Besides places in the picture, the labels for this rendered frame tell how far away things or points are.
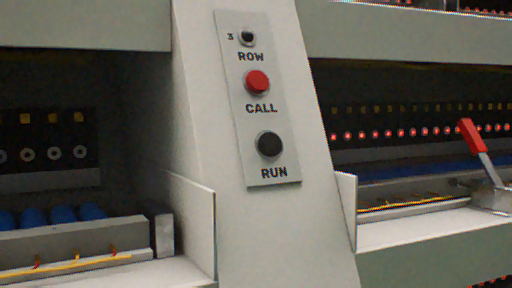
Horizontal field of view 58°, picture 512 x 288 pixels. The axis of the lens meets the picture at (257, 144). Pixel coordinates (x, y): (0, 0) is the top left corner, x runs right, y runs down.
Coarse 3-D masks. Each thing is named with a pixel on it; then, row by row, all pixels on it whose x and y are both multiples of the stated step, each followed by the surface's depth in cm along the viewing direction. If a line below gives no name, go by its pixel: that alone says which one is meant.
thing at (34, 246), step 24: (0, 240) 26; (24, 240) 26; (48, 240) 27; (72, 240) 27; (96, 240) 28; (120, 240) 29; (144, 240) 29; (0, 264) 26; (24, 264) 26; (72, 264) 26
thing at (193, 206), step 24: (96, 168) 41; (144, 168) 38; (0, 192) 37; (24, 192) 38; (144, 192) 39; (168, 192) 32; (192, 192) 28; (120, 216) 40; (144, 216) 31; (168, 216) 29; (192, 216) 28; (216, 216) 25; (168, 240) 29; (192, 240) 28; (216, 240) 25; (144, 264) 28; (168, 264) 28; (192, 264) 28; (216, 264) 25
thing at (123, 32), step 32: (0, 0) 26; (32, 0) 27; (64, 0) 27; (96, 0) 28; (128, 0) 29; (160, 0) 30; (0, 32) 26; (32, 32) 27; (64, 32) 28; (96, 32) 28; (128, 32) 29; (160, 32) 30
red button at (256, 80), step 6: (252, 72) 30; (258, 72) 30; (246, 78) 30; (252, 78) 30; (258, 78) 30; (264, 78) 30; (252, 84) 30; (258, 84) 30; (264, 84) 30; (252, 90) 30; (258, 90) 30; (264, 90) 30
